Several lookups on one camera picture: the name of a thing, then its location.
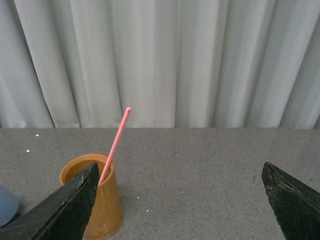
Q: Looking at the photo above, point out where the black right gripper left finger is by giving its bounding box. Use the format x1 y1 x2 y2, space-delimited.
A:
0 162 99 240

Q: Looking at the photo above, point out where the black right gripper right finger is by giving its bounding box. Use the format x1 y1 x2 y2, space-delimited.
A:
261 162 320 240

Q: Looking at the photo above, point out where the pink chopstick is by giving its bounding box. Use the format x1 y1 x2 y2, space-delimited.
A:
98 107 132 185

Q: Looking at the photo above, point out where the bamboo chopstick holder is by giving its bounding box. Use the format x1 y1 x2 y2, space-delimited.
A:
59 153 124 240

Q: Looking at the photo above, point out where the blue plastic cup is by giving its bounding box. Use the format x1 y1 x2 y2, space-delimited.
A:
0 185 19 227

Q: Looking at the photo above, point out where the grey pleated curtain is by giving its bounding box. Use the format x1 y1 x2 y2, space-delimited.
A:
0 0 320 129

